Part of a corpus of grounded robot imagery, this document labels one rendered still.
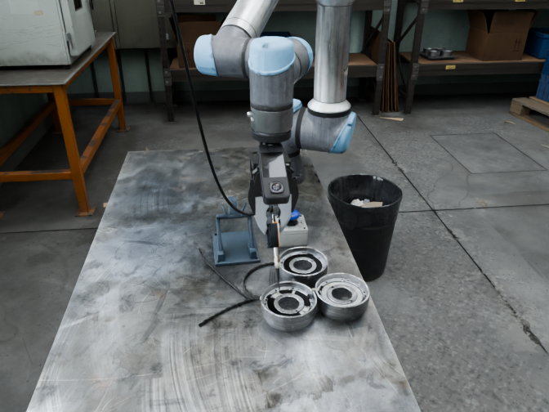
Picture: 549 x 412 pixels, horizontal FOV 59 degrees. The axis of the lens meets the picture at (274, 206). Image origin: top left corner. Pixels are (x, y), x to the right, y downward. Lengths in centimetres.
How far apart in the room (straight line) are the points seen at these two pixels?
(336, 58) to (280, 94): 46
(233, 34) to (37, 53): 213
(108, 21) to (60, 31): 172
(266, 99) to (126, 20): 384
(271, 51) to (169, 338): 53
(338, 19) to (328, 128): 27
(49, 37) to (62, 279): 129
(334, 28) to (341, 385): 81
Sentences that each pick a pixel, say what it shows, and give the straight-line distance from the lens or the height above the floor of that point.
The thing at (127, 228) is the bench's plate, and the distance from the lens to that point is 126.
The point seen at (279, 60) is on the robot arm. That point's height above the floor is 126.
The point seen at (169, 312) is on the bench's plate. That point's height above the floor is 80.
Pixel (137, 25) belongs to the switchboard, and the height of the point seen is 75.
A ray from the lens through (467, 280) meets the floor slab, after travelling 252.
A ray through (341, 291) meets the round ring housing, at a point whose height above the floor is 82.
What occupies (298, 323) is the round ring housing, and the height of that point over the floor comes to 82.
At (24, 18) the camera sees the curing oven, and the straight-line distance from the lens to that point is 300.
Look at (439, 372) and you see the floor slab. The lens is 203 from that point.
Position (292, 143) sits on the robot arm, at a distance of 135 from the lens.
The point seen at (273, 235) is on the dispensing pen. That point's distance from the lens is 93.
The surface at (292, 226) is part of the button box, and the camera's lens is 113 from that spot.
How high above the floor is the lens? 143
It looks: 29 degrees down
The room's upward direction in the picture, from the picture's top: straight up
